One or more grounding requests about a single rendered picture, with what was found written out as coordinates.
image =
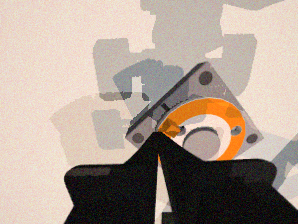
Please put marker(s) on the orange round plate with holes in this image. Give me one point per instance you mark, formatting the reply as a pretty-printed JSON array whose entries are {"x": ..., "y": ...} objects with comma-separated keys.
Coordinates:
[{"x": 204, "y": 112}]

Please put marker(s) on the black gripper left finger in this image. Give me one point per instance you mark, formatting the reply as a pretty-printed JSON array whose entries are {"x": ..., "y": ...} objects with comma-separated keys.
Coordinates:
[{"x": 136, "y": 179}]

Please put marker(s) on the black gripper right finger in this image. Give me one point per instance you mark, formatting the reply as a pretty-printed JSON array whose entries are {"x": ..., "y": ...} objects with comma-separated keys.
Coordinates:
[{"x": 185, "y": 174}]

